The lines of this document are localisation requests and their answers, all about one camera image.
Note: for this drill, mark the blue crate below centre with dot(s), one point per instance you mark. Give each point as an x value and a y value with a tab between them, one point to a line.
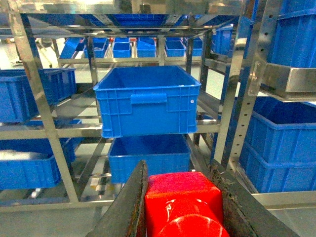
166	153

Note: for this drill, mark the blue crate right upper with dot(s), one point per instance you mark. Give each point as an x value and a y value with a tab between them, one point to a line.
294	41

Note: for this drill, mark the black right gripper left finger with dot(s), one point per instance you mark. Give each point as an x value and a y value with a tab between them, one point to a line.
126	215

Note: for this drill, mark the blue crate lower left shelf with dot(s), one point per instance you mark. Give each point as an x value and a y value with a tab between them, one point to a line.
34	165

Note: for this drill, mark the blue crate shelf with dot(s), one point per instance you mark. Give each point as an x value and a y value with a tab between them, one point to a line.
34	165
17	102
152	100

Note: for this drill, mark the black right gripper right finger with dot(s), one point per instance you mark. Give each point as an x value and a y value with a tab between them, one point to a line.
244	216

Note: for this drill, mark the red toy building block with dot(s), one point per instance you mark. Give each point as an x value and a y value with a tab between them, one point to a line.
184	204

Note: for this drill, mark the steel rack frame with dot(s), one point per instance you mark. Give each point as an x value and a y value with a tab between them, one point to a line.
236	33

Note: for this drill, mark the blue crate right lower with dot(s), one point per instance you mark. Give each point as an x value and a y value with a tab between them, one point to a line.
279	152

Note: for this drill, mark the blue crate centre shelf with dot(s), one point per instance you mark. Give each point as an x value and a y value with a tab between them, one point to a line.
152	100

